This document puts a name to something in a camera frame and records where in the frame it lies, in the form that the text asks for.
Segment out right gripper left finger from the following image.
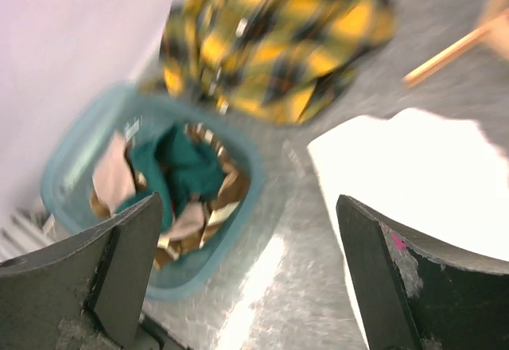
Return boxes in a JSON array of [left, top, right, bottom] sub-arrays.
[[1, 195, 162, 349]]

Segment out wooden clothes rack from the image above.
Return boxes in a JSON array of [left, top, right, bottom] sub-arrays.
[[402, 0, 508, 88]]

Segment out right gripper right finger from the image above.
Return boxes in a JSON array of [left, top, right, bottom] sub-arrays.
[[336, 195, 508, 349]]

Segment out dark teal sock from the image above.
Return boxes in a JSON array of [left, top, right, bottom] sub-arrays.
[[116, 124, 226, 232]]

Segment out brown striped sock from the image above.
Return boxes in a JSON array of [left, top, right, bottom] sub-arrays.
[[185, 123, 251, 252]]

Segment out teal plastic basin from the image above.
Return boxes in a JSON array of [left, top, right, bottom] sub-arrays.
[[41, 83, 265, 301]]

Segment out yellow plaid shirt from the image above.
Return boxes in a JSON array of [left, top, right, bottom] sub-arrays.
[[140, 0, 396, 126]]

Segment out white towel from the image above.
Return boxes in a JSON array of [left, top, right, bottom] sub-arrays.
[[308, 108, 508, 260]]

